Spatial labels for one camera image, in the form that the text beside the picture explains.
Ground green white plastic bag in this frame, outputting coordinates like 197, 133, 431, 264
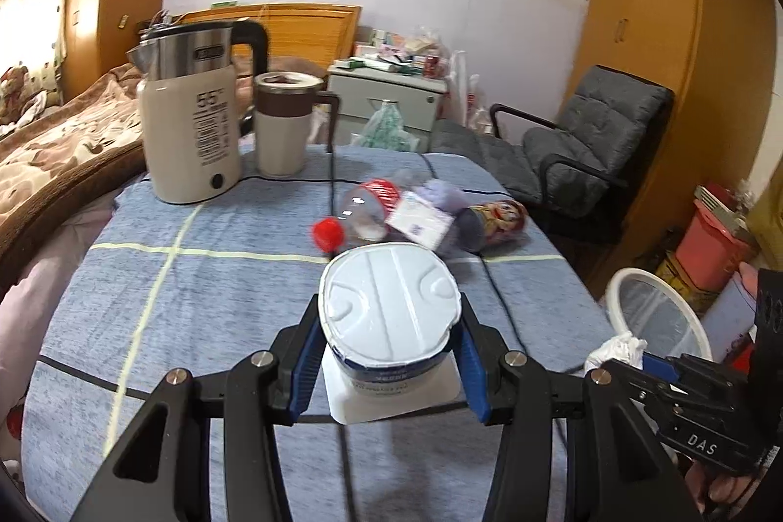
350, 99, 419, 152

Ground white trash bin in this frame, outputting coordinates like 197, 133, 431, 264
604, 268, 713, 361

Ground white blue yogurt tub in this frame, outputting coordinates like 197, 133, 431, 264
319, 243, 461, 383

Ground blue checked tablecloth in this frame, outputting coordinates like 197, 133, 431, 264
20, 143, 616, 522

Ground black power cable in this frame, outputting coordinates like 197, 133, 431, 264
237, 141, 529, 358

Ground white tissue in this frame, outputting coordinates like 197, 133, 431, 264
584, 331, 647, 374

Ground white bedside cabinet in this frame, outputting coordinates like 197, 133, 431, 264
328, 65, 447, 147

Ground white foam fruit net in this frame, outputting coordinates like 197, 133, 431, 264
417, 178, 470, 216

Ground grey padded armchair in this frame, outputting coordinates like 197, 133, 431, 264
430, 65, 674, 216

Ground wooden headboard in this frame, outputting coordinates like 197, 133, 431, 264
177, 2, 361, 68

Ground wooden wardrobe right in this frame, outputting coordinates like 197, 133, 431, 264
571, 0, 776, 293

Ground clutter on cabinet top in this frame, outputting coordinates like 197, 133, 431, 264
332, 26, 450, 78

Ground white square coaster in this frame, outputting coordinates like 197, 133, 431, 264
321, 350, 462, 425

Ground white purple small box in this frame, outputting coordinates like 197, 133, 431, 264
386, 191, 454, 251

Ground pink plastic bucket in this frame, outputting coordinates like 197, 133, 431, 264
674, 200, 757, 293

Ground white brown mug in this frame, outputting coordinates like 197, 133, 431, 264
252, 71, 341, 178

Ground white red plastic bags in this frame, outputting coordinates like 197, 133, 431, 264
443, 50, 492, 134

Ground brown bed blanket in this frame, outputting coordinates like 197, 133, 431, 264
1, 64, 146, 290

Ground red cartoon can rear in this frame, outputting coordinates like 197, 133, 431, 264
455, 199, 527, 253

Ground clear cola bottle red cap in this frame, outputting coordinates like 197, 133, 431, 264
312, 179, 402, 254

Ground white electric kettle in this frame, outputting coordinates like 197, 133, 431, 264
127, 19, 268, 204

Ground right hand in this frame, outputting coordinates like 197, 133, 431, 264
685, 461, 783, 521

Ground patterned curtain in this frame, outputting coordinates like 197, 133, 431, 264
1, 0, 67, 126

